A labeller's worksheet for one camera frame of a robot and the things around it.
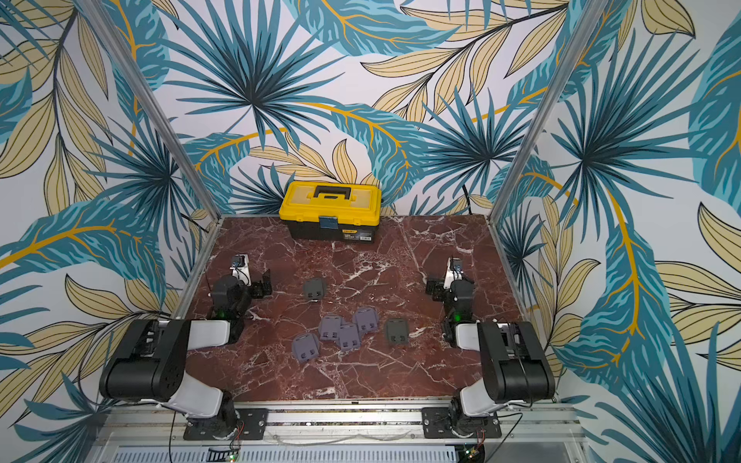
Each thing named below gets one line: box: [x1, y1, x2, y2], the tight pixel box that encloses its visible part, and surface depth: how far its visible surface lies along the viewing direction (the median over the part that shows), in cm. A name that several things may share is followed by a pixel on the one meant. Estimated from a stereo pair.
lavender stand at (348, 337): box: [339, 324, 361, 352], surface depth 88 cm
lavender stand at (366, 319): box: [355, 307, 379, 333], surface depth 93 cm
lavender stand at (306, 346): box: [291, 332, 321, 362], surface depth 88 cm
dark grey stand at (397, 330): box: [385, 318, 409, 344], surface depth 90 cm
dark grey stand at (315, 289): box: [302, 277, 328, 302], surface depth 99 cm
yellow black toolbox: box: [278, 181, 384, 245], surface depth 103 cm
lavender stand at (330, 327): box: [320, 315, 342, 341], surface depth 91 cm
